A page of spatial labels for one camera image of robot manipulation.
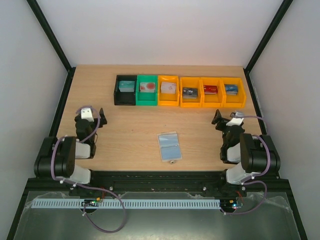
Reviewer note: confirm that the grey cards in bin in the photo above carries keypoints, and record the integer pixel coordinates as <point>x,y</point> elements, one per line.
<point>189,93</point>

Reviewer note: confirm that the blue card in bin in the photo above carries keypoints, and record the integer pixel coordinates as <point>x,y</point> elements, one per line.
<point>231,89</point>

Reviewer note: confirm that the red white card green bin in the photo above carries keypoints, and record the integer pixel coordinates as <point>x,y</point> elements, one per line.
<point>147,87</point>

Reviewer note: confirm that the white slotted cable duct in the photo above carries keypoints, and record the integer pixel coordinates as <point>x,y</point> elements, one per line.
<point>198,204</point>

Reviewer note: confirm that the blue cards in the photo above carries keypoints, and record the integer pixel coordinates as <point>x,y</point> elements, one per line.
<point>170,147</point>

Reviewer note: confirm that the black storage bin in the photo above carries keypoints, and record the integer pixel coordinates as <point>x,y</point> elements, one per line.
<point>124,93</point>

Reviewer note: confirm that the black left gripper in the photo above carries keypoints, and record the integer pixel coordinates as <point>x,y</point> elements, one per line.
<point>100,124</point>

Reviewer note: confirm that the black frame post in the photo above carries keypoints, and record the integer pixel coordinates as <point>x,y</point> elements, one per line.
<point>42,20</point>
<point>276,20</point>

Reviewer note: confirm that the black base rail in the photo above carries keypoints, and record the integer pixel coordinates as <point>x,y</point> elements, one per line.
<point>205,183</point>

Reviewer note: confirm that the black frame post right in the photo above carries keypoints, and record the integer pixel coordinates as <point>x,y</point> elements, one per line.
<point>276,20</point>

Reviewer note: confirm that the beige leather card holder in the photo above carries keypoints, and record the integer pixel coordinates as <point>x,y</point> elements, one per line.
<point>170,148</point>

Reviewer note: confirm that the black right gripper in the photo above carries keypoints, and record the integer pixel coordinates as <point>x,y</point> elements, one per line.
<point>222,123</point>

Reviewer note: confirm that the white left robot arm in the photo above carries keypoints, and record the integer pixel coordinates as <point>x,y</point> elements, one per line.
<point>57,156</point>

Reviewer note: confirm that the red card in bin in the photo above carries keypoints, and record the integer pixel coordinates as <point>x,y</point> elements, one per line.
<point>210,89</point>

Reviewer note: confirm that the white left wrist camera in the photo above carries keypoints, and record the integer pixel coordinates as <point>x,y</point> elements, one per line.
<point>86,114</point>

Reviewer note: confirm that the yellow storage bin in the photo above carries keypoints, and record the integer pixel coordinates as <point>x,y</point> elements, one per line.
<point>168,99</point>
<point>213,101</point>
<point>238,101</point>
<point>194,82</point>

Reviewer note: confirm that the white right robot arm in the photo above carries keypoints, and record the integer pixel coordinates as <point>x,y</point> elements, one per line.
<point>252,155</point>

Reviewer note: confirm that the white card in yellow bin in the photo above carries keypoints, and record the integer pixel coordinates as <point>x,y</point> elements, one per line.
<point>168,87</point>

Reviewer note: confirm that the black frame post left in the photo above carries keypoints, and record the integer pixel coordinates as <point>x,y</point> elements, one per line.
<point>42,20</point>

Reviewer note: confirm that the teal card in black bin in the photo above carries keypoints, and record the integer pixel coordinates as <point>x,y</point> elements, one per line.
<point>126,86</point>

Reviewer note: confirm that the green storage bin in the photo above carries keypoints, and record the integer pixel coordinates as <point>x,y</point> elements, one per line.
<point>146,93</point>

